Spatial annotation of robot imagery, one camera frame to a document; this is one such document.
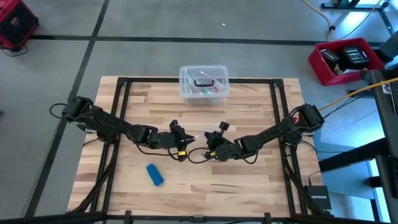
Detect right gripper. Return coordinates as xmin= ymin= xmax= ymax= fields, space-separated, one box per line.
xmin=203 ymin=120 xmax=239 ymax=163

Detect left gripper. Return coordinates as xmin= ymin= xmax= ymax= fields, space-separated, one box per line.
xmin=153 ymin=119 xmax=197 ymax=163

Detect blue elastic bandage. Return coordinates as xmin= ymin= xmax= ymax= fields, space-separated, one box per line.
xmin=146 ymin=162 xmax=165 ymax=187

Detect clear plastic storage bin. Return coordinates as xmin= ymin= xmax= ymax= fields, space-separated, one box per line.
xmin=178 ymin=64 xmax=231 ymax=107

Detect red plastic crate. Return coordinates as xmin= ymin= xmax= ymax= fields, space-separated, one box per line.
xmin=308 ymin=37 xmax=386 ymax=87

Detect black battery charger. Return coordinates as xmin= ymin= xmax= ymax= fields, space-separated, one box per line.
xmin=341 ymin=45 xmax=371 ymax=70
xmin=320 ymin=49 xmax=340 ymax=72

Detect black floor stand base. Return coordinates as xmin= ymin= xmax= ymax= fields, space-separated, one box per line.
xmin=320 ymin=0 xmax=398 ymax=46

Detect black aluminium rig frame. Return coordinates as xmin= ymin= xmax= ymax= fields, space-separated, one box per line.
xmin=67 ymin=76 xmax=335 ymax=224

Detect black Netgear network switch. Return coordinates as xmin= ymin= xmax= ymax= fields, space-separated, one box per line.
xmin=303 ymin=185 xmax=333 ymax=211

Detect yellow cable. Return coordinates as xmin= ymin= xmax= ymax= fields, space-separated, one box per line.
xmin=302 ymin=0 xmax=384 ymax=42
xmin=318 ymin=77 xmax=398 ymax=112

